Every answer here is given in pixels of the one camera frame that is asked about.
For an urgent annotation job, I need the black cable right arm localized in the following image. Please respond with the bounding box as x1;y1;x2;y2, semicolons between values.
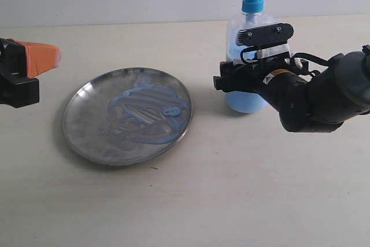
288;52;330;77

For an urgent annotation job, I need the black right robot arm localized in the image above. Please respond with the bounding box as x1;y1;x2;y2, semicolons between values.
213;45;369;132

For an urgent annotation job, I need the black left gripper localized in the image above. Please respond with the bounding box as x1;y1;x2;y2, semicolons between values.
1;38;61;108

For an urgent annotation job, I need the smeared light blue paste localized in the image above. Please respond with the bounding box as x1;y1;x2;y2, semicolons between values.
99;73;190;145

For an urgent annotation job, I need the round stainless steel plate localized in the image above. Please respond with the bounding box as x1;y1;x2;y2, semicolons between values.
62;67;193;167

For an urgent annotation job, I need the blue liquid soap pump bottle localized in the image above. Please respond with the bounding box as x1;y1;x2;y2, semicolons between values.
225;0;276;113

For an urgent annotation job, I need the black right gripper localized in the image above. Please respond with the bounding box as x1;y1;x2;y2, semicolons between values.
213;58;311;123

